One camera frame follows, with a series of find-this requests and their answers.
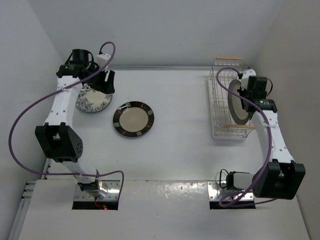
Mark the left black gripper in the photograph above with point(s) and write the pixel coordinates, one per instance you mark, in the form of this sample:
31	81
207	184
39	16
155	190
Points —
106	87

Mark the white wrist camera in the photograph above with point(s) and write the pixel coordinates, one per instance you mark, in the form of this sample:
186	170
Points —
102	58
245	77

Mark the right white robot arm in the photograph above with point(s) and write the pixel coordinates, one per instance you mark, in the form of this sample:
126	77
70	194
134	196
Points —
280	176

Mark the metal base plate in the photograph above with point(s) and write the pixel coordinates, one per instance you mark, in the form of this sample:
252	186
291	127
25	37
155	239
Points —
106	191
215	193

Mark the striped dark rim plate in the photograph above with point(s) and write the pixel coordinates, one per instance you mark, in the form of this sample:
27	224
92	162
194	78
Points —
133	119

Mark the metal wire dish rack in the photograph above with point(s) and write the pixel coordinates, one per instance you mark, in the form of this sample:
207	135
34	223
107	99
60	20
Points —
222	62

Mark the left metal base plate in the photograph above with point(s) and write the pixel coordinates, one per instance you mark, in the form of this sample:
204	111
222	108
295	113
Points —
106	191

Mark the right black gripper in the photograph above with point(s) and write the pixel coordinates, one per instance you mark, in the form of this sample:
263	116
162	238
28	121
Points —
242	92

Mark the plain dark rim plate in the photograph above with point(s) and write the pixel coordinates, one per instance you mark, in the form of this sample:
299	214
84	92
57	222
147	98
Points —
238	114

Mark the blue floral plate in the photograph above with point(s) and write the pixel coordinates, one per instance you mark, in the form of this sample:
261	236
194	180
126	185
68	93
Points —
90	100

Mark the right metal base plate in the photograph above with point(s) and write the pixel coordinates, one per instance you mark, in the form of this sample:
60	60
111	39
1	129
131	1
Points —
215	193

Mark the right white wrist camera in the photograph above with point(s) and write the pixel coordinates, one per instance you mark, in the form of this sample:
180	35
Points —
245	77

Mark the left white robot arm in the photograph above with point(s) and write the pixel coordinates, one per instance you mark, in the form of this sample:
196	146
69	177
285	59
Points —
56	136

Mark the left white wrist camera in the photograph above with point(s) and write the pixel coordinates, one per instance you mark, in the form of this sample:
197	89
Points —
102	58

